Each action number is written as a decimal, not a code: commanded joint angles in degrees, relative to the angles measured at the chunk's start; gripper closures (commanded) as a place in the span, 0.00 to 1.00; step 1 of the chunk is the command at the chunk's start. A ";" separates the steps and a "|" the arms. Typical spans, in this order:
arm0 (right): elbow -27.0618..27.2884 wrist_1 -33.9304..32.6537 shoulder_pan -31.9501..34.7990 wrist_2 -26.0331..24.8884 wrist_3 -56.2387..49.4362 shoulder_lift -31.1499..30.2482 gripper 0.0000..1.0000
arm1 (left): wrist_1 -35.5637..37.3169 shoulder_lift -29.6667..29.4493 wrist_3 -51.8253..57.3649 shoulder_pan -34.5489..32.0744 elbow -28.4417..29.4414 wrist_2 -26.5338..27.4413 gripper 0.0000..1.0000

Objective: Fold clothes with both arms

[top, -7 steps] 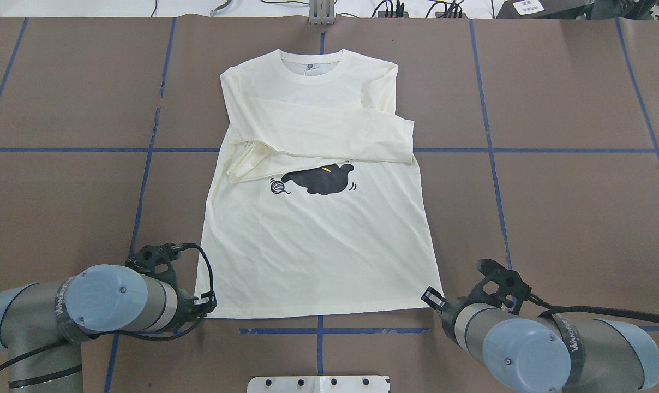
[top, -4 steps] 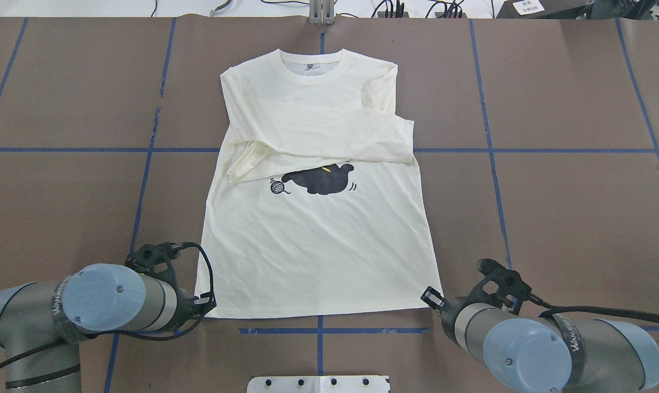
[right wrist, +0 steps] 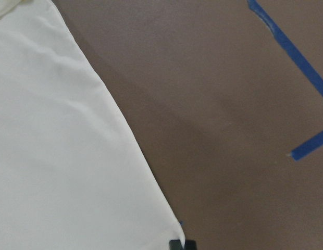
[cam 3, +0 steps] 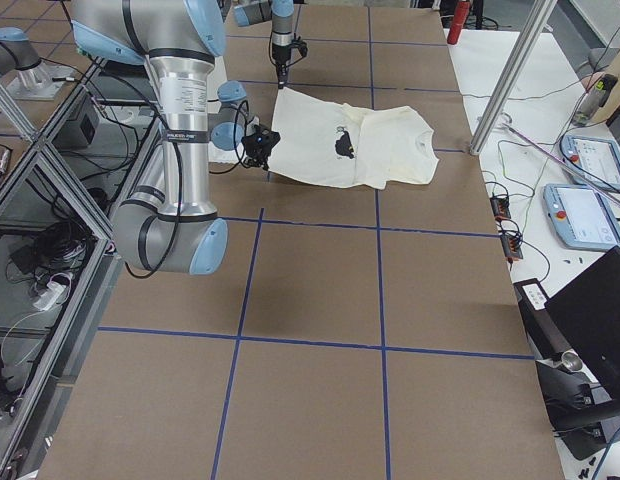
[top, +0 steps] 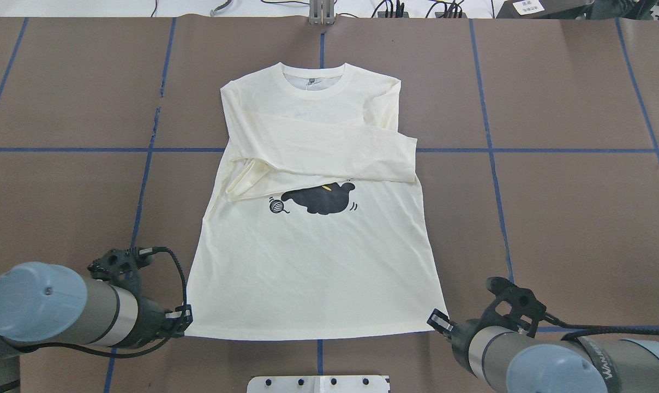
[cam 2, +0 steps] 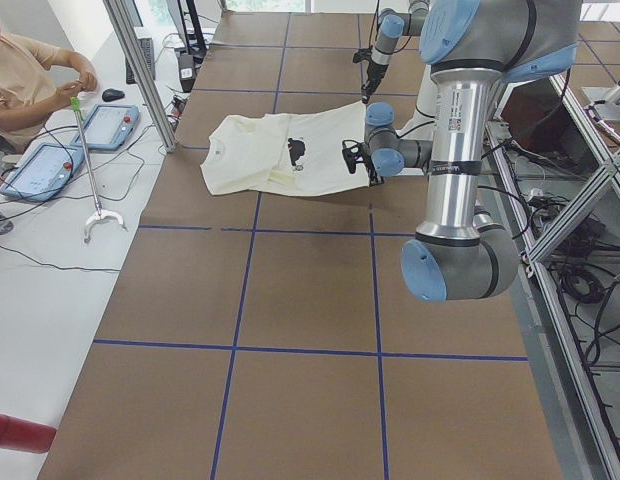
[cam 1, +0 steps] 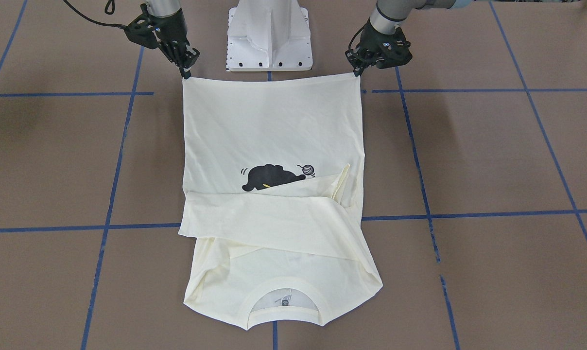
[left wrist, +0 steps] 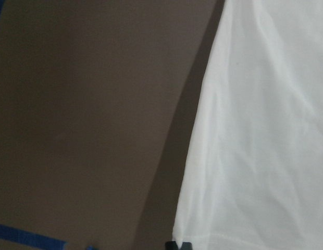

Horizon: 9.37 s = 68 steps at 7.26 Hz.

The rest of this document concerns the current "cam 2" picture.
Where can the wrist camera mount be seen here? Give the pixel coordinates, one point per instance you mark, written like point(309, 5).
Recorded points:
point(352, 153)
point(361, 55)

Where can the aluminium table side frame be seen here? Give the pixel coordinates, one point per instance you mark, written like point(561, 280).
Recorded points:
point(561, 176)

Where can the black computer mouse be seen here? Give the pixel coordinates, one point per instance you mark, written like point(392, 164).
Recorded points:
point(111, 95)

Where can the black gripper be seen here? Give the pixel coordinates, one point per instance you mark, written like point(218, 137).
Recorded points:
point(374, 174)
point(374, 67)

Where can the red bottle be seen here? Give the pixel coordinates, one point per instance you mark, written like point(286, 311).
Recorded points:
point(25, 436)

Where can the black box white label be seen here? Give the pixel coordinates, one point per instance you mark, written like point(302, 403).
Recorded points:
point(186, 72)

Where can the seated person beige shirt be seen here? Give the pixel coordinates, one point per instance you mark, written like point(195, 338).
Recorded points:
point(28, 96)

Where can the aluminium frame post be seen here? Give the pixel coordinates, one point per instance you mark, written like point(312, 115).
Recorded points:
point(124, 30)

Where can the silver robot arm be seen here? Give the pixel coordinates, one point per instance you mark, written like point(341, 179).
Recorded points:
point(470, 48)
point(391, 26)

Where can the near blue teach pendant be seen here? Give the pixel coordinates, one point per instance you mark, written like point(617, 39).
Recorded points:
point(43, 173)

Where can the metal reacher grabber tool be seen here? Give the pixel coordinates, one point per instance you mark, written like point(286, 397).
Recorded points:
point(100, 215)

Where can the far blue teach pendant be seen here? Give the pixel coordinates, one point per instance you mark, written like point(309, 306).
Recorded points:
point(107, 126)

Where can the cream long-sleeve cat shirt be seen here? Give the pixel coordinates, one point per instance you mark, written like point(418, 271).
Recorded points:
point(286, 154)

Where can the blue teach pendant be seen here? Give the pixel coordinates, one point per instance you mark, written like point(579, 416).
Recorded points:
point(43, 173)
point(107, 126)

